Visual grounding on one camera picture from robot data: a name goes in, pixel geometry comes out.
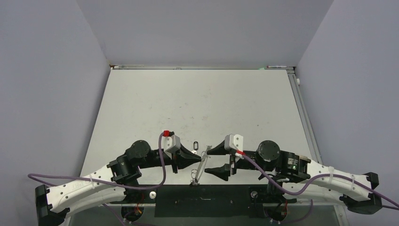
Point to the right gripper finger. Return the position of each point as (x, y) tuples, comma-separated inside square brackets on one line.
[(223, 172), (218, 150)]

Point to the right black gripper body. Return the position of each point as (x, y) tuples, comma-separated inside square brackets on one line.
[(246, 163)]

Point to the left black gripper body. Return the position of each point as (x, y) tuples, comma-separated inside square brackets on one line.
[(156, 159)]

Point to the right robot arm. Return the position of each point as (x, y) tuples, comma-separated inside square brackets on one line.
[(291, 176)]

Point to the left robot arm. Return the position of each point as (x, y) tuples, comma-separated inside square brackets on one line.
[(115, 182)]

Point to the red white marker pen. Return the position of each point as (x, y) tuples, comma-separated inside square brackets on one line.
[(276, 67)]

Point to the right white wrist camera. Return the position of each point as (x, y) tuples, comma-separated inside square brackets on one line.
[(233, 143)]

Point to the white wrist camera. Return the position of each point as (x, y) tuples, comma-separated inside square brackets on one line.
[(171, 143), (233, 143)]

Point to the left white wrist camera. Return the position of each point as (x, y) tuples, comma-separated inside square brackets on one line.
[(171, 143)]

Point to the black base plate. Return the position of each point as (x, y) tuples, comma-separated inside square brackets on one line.
[(214, 201)]

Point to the aluminium rail frame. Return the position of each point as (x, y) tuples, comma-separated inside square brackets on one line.
[(306, 123)]

